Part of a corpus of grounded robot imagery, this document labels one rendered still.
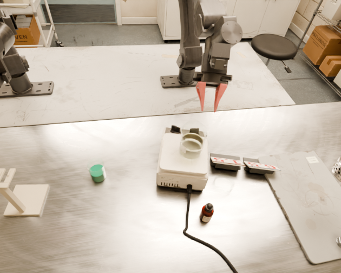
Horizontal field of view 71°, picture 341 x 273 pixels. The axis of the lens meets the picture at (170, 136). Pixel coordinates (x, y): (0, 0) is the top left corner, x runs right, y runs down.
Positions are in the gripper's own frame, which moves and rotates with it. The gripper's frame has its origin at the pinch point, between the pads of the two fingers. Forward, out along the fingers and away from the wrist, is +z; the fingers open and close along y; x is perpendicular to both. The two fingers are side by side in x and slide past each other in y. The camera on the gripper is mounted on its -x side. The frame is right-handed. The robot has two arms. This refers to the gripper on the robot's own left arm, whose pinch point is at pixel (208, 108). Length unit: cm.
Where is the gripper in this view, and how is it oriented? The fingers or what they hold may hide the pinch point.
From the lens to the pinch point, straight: 67.7
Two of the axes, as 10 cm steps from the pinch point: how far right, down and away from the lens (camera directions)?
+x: -0.1, 0.2, 10.0
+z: -1.0, 9.9, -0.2
